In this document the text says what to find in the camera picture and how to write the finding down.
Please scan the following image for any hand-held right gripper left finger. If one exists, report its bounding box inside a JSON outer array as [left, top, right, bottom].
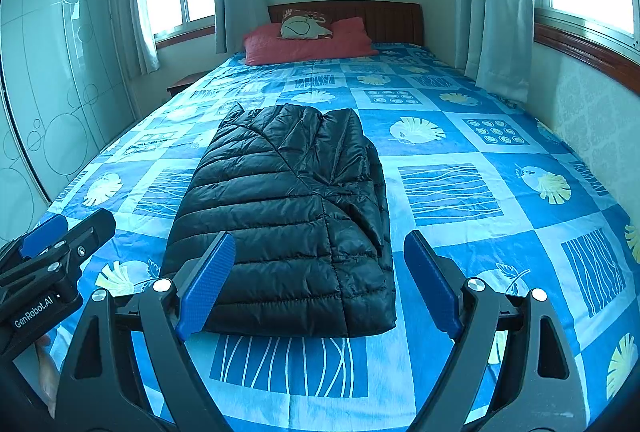
[[56, 231, 237, 432]]

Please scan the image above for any white wardrobe with circle pattern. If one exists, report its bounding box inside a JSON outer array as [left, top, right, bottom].
[[0, 0, 138, 233]]

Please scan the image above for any long wooden window sill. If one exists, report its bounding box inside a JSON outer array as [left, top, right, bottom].
[[532, 22, 640, 95]]

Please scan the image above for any brown wooden headboard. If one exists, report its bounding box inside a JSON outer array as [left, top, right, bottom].
[[267, 1, 425, 48]]

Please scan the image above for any wide pale grey curtain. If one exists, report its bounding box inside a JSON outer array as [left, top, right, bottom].
[[452, 0, 536, 103]]

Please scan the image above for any red pillow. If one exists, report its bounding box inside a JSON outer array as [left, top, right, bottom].
[[243, 17, 379, 67]]

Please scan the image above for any short wooden window sill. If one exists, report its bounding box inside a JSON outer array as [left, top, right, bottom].
[[154, 26, 217, 49]]

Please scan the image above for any person's left hand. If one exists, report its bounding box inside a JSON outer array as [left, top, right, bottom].
[[38, 332, 62, 418]]

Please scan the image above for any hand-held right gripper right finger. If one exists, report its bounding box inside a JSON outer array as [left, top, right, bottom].
[[403, 230, 587, 432]]

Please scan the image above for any bed with blue patterned sheet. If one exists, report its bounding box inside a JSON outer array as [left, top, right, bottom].
[[37, 41, 640, 432]]

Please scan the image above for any small printed cushion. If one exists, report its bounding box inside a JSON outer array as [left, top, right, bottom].
[[280, 9, 333, 40]]

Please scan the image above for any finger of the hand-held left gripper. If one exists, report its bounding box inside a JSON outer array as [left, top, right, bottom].
[[0, 213, 70, 265], [0, 208, 117, 288]]

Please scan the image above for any black quilted down jacket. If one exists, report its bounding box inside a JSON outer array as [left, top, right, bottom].
[[161, 104, 398, 339]]

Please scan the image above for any brown wooden nightstand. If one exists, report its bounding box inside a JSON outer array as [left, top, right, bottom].
[[166, 71, 211, 99]]

